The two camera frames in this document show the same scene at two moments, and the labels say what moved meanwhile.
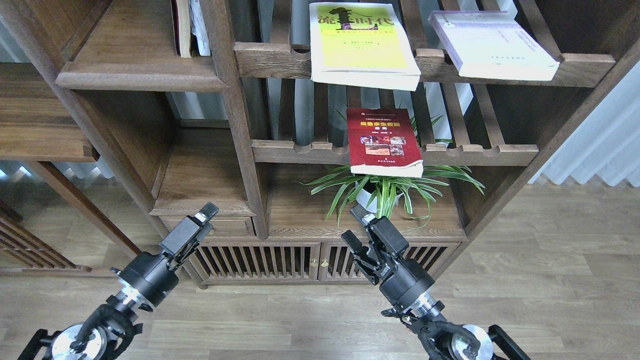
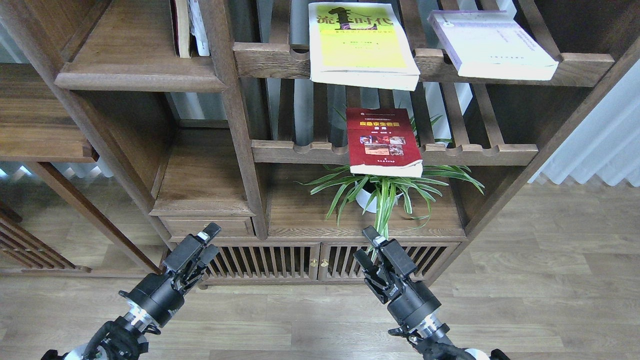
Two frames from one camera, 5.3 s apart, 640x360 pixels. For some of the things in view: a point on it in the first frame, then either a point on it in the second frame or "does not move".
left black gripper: [150, 277] → [159, 296]
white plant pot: [366, 199] does not move
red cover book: [382, 142] does not move
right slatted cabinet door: [335, 261] does not move
